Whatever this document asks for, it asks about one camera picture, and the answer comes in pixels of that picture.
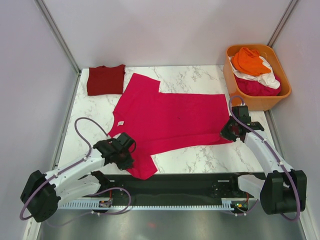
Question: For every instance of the orange plastic laundry basket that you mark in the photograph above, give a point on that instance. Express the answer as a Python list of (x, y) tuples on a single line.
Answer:
[(256, 103)]

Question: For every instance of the aluminium frame rail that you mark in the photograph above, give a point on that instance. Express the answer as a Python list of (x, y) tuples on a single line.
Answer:
[(275, 188)]

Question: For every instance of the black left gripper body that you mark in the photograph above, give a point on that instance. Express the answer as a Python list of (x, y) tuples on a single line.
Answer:
[(123, 153)]

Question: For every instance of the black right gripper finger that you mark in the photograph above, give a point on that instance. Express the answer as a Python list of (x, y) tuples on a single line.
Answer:
[(227, 130), (229, 138)]

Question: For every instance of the orange t-shirt in basket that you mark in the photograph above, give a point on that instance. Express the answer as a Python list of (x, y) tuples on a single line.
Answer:
[(248, 61)]

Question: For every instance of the magenta t-shirt in basket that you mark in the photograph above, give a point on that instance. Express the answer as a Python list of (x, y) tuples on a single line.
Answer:
[(256, 89)]

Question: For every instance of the magenta t-shirt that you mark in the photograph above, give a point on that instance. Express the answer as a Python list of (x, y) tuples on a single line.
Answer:
[(256, 89), (161, 122)]

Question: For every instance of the white t-shirt in basket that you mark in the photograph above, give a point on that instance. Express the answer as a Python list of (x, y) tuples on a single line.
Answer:
[(267, 79)]

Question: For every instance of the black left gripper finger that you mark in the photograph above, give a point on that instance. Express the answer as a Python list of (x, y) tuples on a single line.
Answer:
[(125, 163), (105, 146)]

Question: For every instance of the white slotted cable duct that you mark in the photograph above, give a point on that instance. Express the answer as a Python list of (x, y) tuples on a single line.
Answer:
[(98, 204)]

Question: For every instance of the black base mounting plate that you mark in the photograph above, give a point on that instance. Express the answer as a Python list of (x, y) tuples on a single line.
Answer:
[(187, 188)]

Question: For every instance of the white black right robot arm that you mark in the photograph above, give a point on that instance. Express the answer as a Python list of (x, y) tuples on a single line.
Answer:
[(272, 165)]

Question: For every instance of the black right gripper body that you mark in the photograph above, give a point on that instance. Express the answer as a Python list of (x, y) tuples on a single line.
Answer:
[(231, 126)]

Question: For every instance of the folded dark red t-shirt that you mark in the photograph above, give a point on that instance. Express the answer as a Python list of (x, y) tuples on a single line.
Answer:
[(103, 80)]

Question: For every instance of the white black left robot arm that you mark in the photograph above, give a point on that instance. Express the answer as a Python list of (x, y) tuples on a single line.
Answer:
[(65, 180)]

